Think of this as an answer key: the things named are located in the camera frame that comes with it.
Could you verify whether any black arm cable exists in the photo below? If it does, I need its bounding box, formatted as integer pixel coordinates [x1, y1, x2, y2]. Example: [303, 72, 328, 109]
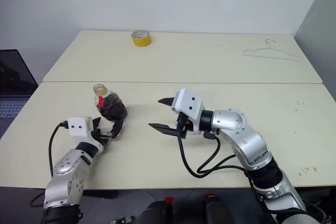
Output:
[29, 120, 69, 208]
[177, 130, 266, 209]

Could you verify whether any dark laptop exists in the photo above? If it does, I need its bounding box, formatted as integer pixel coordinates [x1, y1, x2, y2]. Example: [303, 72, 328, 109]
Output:
[0, 49, 39, 140]

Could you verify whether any thin wire clothes hanger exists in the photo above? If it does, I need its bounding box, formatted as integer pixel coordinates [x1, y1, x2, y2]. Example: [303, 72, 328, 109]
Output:
[243, 38, 303, 62]

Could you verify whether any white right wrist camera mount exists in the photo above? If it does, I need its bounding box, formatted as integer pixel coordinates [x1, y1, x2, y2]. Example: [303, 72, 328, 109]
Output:
[171, 88, 206, 133]

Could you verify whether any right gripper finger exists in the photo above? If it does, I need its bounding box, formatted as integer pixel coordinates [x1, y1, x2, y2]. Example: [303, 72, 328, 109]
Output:
[157, 97, 175, 107]
[148, 123, 182, 137]

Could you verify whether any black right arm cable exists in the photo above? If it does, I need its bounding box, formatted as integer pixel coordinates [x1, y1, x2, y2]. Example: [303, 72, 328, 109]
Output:
[177, 130, 266, 209]

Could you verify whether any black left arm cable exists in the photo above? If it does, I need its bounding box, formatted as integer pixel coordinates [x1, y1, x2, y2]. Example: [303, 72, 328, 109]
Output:
[29, 120, 69, 208]

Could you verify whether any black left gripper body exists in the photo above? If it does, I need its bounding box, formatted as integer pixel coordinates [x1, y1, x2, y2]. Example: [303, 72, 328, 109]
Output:
[90, 128, 114, 146]

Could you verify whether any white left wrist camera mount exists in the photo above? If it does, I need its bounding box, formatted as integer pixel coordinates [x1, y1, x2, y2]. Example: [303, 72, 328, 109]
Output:
[67, 115, 94, 138]

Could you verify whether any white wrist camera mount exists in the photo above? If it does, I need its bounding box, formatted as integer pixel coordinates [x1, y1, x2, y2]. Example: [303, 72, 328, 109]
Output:
[171, 88, 206, 133]
[67, 115, 94, 138]

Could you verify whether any dark soda plastic bottle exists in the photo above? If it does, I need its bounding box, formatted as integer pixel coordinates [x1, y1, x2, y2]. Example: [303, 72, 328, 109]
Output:
[93, 83, 129, 123]

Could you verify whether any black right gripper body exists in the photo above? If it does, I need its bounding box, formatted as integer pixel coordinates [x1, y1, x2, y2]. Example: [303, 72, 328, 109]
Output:
[174, 112, 195, 140]

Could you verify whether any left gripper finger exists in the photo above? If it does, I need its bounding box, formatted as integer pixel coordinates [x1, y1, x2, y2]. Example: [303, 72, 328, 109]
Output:
[91, 116, 102, 131]
[110, 119, 124, 139]

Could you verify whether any yellow tape roll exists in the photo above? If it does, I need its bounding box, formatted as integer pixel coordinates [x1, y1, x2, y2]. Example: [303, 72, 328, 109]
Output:
[131, 30, 153, 48]

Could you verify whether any dark rounded shape red top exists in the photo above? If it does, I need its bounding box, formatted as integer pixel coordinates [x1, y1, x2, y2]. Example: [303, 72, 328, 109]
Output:
[137, 197, 174, 224]
[204, 194, 229, 224]

